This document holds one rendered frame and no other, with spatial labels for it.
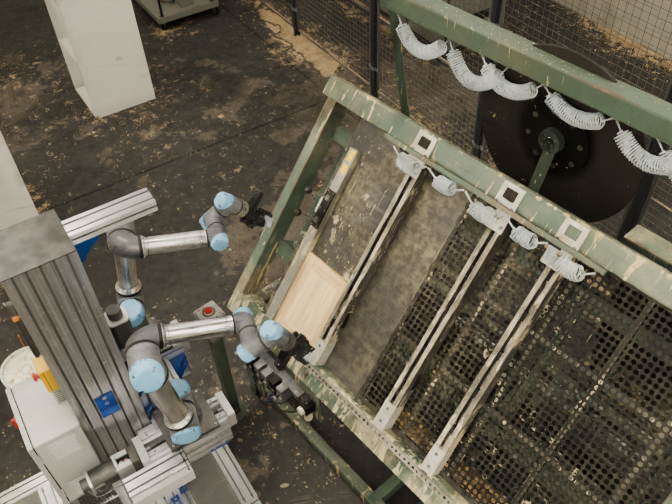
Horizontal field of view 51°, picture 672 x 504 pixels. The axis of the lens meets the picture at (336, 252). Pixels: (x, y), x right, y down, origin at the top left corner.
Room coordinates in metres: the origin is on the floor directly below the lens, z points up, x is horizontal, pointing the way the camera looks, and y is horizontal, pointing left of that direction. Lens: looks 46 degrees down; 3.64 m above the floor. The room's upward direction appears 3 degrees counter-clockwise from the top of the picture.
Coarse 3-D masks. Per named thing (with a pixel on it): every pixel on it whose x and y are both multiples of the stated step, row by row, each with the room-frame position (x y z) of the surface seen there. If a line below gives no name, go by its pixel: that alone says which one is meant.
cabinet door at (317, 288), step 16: (304, 272) 2.33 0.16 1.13; (320, 272) 2.28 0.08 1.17; (336, 272) 2.25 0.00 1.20; (304, 288) 2.27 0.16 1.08; (320, 288) 2.23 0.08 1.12; (336, 288) 2.18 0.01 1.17; (288, 304) 2.25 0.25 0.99; (304, 304) 2.21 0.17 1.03; (320, 304) 2.17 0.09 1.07; (288, 320) 2.19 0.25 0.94; (304, 320) 2.15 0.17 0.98; (320, 320) 2.11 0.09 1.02
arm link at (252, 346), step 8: (248, 328) 1.64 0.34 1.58; (256, 328) 1.65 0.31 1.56; (240, 336) 1.62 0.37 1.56; (248, 336) 1.60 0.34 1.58; (256, 336) 1.59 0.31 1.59; (240, 344) 1.59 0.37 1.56; (248, 344) 1.57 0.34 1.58; (256, 344) 1.56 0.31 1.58; (264, 344) 1.56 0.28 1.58; (240, 352) 1.55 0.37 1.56; (248, 352) 1.55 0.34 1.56; (256, 352) 1.55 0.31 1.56; (264, 352) 1.56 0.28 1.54; (248, 360) 1.54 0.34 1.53
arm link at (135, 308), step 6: (126, 300) 2.08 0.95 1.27; (132, 300) 2.08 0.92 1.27; (138, 300) 2.11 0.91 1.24; (126, 306) 2.05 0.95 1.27; (132, 306) 2.05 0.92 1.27; (138, 306) 2.05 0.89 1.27; (144, 306) 2.10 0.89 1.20; (132, 312) 2.02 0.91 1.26; (138, 312) 2.02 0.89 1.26; (144, 312) 2.04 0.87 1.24; (132, 318) 1.99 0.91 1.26; (138, 318) 2.00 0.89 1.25; (144, 318) 2.02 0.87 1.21; (132, 324) 1.98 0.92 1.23; (138, 324) 1.99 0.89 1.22; (144, 324) 2.01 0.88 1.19
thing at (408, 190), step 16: (416, 144) 2.39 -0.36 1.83; (432, 144) 2.35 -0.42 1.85; (400, 160) 2.26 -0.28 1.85; (416, 160) 2.34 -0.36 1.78; (416, 176) 2.29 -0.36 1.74; (400, 192) 2.31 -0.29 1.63; (416, 192) 2.31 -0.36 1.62; (400, 208) 2.25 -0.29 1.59; (384, 224) 2.25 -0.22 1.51; (400, 224) 2.26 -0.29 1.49; (384, 240) 2.19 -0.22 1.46; (368, 256) 2.18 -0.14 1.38; (368, 272) 2.13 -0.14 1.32; (352, 288) 2.11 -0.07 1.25; (336, 304) 2.08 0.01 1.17; (352, 304) 2.07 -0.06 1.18; (336, 320) 2.03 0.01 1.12; (320, 336) 2.01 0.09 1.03; (336, 336) 2.01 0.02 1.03; (320, 352) 1.95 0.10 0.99
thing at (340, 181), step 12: (360, 156) 2.61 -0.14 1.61; (348, 168) 2.56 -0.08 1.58; (336, 180) 2.56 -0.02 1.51; (336, 192) 2.51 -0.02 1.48; (324, 216) 2.46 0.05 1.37; (312, 228) 2.45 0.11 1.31; (312, 240) 2.41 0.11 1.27; (300, 252) 2.40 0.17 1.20; (300, 264) 2.36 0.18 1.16; (288, 276) 2.34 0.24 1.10; (288, 288) 2.30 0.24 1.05; (276, 300) 2.28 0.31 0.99; (276, 312) 2.25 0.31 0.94
